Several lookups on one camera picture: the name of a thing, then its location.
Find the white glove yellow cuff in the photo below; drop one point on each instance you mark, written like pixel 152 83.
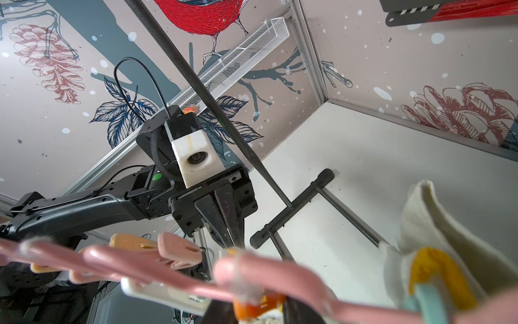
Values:
pixel 402 271

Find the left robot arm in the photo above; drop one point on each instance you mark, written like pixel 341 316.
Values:
pixel 46 231

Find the white wire mesh shelf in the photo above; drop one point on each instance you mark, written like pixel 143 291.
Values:
pixel 235 64

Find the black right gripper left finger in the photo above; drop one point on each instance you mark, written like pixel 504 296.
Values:
pixel 219 312

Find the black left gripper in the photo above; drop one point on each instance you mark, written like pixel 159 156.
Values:
pixel 220 203

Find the orange snack packet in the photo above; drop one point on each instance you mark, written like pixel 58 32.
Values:
pixel 190 109

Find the black wall basket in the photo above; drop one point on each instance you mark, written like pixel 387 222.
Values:
pixel 408 12

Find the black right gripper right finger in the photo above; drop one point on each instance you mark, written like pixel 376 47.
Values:
pixel 296 312

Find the knit glove yellow cuff bottom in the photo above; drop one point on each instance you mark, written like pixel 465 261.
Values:
pixel 263 287

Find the pink clothespin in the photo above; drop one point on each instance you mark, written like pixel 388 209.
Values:
pixel 145 266

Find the red cassava chips bag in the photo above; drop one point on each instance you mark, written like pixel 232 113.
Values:
pixel 475 9

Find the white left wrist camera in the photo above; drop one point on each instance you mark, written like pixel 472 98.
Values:
pixel 193 150

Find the black garment rack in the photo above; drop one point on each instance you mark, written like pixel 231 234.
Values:
pixel 269 232

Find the orange clothespin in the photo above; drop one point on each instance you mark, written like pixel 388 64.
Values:
pixel 267 309

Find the teal clothespin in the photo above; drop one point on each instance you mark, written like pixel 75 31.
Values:
pixel 432 301

